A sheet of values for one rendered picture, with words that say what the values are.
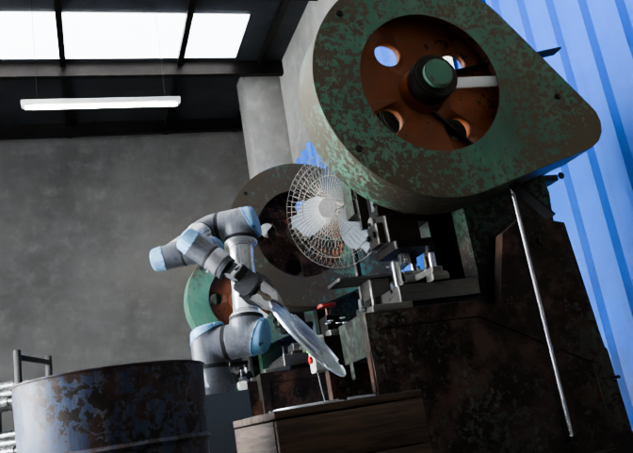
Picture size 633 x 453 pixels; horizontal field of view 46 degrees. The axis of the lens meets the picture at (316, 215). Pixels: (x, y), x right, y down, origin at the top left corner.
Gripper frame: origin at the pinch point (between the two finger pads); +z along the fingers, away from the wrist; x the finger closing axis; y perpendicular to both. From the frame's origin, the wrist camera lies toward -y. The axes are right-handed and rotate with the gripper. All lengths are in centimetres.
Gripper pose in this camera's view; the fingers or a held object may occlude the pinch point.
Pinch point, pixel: (278, 305)
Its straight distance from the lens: 210.7
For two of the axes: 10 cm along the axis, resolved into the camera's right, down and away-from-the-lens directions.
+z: 8.1, 5.6, -1.9
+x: -5.9, 7.9, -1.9
